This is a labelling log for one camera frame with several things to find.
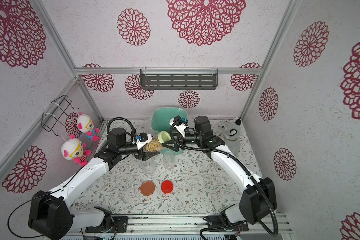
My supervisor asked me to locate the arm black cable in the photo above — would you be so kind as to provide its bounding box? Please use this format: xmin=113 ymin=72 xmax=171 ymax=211
xmin=106 ymin=117 xmax=138 ymax=142
xmin=167 ymin=119 xmax=279 ymax=240

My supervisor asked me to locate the plush toy blue dotted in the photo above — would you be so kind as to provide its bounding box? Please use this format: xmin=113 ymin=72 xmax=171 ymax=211
xmin=77 ymin=113 xmax=100 ymax=141

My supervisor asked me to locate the glass peanut jar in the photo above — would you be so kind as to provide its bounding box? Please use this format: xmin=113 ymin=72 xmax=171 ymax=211
xmin=141 ymin=159 xmax=156 ymax=175

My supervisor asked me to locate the red lid peanut jar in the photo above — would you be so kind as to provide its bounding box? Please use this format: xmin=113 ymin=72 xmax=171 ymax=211
xmin=163 ymin=151 xmax=176 ymax=170

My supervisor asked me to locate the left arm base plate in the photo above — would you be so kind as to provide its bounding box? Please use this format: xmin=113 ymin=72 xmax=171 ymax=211
xmin=84 ymin=216 xmax=129 ymax=234

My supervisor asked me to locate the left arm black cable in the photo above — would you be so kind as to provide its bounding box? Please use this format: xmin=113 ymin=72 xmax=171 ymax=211
xmin=106 ymin=117 xmax=138 ymax=142

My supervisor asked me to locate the grey husky plush toy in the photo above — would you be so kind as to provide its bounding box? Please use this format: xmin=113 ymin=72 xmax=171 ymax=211
xmin=222 ymin=118 xmax=242 ymax=157

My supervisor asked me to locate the brown jar lid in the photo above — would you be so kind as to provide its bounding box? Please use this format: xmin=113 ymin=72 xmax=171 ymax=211
xmin=140 ymin=181 xmax=156 ymax=196

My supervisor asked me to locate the green trash bin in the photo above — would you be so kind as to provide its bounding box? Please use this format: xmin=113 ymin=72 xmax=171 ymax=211
xmin=151 ymin=107 xmax=188 ymax=156

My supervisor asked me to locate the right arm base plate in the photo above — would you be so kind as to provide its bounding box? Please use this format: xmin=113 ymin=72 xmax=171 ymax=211
xmin=203 ymin=215 xmax=249 ymax=233

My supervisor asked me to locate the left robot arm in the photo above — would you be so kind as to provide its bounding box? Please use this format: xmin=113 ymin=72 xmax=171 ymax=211
xmin=28 ymin=128 xmax=156 ymax=240

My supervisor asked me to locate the green lid peanut jar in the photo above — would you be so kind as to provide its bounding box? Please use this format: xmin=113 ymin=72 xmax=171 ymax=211
xmin=144 ymin=131 xmax=171 ymax=152

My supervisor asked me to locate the dark grey wall shelf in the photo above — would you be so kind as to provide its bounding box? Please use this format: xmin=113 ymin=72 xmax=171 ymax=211
xmin=140 ymin=69 xmax=219 ymax=90

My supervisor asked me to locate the plush toy red striped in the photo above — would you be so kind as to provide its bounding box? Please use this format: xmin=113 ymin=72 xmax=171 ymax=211
xmin=61 ymin=135 xmax=92 ymax=167

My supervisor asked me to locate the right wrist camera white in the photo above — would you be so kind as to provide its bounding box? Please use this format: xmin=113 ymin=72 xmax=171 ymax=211
xmin=170 ymin=116 xmax=188 ymax=137

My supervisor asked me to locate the red jar lid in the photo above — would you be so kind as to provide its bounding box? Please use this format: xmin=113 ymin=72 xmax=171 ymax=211
xmin=161 ymin=180 xmax=174 ymax=194

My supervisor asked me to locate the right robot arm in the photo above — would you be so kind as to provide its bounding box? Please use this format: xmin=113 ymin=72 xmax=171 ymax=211
xmin=163 ymin=116 xmax=277 ymax=225

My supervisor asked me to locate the black wire wall rack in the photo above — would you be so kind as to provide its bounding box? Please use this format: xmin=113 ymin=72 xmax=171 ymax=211
xmin=40 ymin=95 xmax=81 ymax=139

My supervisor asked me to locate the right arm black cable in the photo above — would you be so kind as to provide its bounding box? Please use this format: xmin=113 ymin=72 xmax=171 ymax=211
xmin=167 ymin=119 xmax=279 ymax=240

